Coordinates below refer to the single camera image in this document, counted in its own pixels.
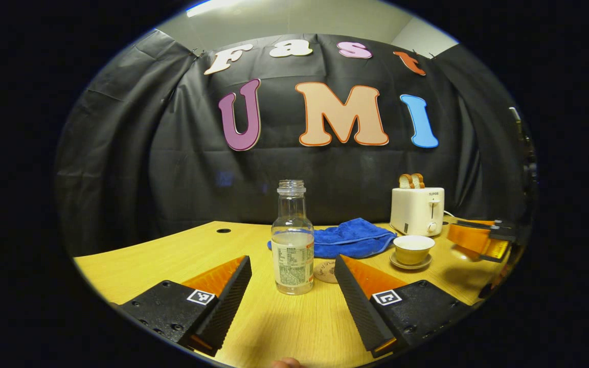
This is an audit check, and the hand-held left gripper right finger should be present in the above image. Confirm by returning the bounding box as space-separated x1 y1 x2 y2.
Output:
334 254 471 358

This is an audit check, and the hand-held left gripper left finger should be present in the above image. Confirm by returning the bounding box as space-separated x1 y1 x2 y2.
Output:
118 255 253 357

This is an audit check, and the yellow-green teacup lid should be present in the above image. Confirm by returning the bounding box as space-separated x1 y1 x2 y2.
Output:
450 244 480 261

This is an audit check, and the round cork coaster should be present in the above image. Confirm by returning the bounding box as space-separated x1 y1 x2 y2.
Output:
313 259 338 284

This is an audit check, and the clear plastic water bottle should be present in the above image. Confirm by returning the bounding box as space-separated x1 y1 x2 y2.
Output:
271 179 315 296

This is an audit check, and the cream toaster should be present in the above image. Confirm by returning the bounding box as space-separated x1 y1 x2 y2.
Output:
390 187 445 237

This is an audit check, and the yellow-green saucer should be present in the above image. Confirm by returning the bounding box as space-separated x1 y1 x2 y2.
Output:
390 251 433 270

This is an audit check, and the blue towel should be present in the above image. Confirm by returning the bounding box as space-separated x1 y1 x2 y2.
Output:
267 218 397 259

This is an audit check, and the black backdrop cloth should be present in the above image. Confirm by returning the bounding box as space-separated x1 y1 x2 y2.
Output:
54 29 535 256

